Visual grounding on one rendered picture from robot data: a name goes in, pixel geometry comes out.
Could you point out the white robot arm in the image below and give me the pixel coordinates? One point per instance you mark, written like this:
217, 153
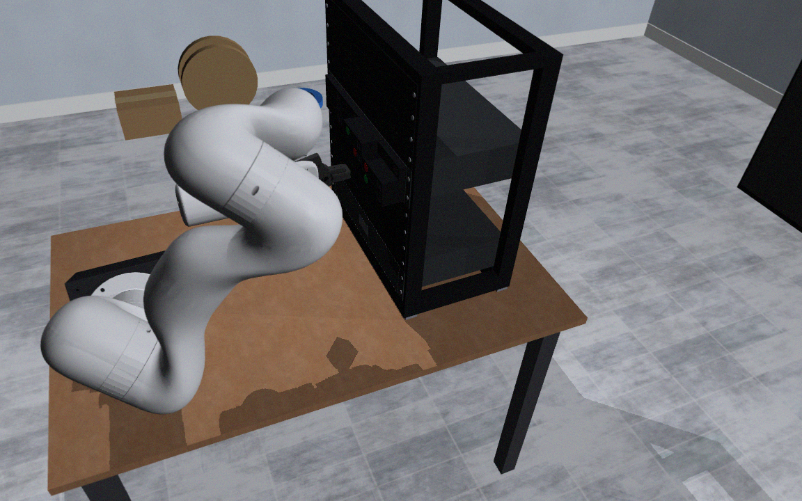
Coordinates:
141, 340

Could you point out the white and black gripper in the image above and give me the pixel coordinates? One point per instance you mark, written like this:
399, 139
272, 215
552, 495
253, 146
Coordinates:
327, 174

